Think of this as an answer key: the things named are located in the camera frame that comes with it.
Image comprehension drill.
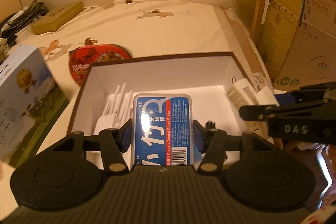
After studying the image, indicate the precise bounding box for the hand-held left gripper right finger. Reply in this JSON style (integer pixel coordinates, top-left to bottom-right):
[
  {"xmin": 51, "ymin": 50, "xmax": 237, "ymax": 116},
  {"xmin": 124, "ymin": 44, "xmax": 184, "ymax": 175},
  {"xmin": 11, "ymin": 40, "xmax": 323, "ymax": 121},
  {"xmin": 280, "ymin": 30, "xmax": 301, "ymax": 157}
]
[{"xmin": 193, "ymin": 120, "xmax": 289, "ymax": 173}]

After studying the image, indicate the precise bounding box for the tan flat box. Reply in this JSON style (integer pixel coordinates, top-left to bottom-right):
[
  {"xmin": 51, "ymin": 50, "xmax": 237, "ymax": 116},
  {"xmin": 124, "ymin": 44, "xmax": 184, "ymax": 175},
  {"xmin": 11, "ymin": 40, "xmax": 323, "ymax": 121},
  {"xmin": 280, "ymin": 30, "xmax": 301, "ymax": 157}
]
[{"xmin": 31, "ymin": 2, "xmax": 84, "ymax": 35}]

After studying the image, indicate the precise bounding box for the blue floss pick box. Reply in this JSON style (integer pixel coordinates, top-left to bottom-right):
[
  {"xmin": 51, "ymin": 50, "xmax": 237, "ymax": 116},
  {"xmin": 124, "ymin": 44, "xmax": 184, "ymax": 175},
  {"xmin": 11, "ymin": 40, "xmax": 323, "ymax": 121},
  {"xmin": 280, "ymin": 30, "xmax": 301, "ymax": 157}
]
[{"xmin": 133, "ymin": 93, "xmax": 195, "ymax": 167}]

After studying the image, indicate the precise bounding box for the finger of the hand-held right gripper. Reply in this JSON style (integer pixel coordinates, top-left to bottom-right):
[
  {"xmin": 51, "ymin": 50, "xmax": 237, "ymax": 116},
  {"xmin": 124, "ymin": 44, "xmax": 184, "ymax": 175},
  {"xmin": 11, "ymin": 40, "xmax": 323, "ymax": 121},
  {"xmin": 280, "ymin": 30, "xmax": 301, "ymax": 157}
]
[
  {"xmin": 240, "ymin": 99, "xmax": 332, "ymax": 122},
  {"xmin": 274, "ymin": 83, "xmax": 336, "ymax": 103}
]

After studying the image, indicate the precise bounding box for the cardboard box with green marks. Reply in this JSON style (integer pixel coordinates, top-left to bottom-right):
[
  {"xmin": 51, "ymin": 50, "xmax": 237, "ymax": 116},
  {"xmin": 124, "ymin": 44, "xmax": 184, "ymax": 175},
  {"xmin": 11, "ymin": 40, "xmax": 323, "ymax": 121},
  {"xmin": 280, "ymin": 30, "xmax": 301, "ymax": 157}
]
[{"xmin": 273, "ymin": 0, "xmax": 336, "ymax": 90}]

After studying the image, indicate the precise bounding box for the white plastic tray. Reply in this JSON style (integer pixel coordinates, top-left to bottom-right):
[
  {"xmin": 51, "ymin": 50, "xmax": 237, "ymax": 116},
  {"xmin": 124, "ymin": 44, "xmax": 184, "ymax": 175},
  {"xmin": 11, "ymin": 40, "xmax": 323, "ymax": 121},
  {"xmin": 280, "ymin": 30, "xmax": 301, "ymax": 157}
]
[{"xmin": 226, "ymin": 78, "xmax": 279, "ymax": 109}]

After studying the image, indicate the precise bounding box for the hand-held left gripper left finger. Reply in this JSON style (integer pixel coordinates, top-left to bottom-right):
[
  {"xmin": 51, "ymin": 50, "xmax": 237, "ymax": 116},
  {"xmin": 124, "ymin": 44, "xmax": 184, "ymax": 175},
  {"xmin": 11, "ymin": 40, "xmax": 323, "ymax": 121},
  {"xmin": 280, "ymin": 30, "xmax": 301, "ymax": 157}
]
[{"xmin": 37, "ymin": 119, "xmax": 133, "ymax": 172}]

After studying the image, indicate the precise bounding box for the blue milk carton box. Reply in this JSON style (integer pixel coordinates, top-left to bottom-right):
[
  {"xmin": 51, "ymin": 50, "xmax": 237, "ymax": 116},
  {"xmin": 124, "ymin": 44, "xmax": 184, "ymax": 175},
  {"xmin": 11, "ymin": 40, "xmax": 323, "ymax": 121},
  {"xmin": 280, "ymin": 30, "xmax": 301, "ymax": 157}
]
[{"xmin": 0, "ymin": 44, "xmax": 70, "ymax": 169}]

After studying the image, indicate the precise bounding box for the red instant noodle bowl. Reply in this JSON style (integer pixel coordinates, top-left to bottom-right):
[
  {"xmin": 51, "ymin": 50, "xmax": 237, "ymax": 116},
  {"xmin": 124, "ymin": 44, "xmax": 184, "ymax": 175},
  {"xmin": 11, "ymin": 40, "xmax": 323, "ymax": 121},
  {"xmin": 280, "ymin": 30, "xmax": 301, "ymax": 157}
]
[{"xmin": 69, "ymin": 43, "xmax": 132, "ymax": 86}]

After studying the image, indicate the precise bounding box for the white router with antennas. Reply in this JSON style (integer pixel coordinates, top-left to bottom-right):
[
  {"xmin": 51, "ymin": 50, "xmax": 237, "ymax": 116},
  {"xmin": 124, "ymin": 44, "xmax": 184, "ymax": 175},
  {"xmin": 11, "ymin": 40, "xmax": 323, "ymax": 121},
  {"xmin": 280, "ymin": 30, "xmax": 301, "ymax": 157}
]
[{"xmin": 93, "ymin": 84, "xmax": 134, "ymax": 136}]

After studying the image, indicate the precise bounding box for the brown cardboard box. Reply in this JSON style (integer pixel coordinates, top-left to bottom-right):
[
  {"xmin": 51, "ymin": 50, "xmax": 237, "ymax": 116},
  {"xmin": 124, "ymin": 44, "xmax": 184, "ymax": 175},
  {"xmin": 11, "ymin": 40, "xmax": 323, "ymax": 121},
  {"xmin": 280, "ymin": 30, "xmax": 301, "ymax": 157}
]
[{"xmin": 66, "ymin": 51, "xmax": 259, "ymax": 169}]

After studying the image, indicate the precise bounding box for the bundle of black cables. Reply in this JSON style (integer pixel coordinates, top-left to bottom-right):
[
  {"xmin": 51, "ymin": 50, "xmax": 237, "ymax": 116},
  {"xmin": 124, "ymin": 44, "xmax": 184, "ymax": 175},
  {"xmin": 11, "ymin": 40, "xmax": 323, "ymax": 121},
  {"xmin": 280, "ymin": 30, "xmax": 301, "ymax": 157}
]
[{"xmin": 0, "ymin": 0, "xmax": 49, "ymax": 43}]

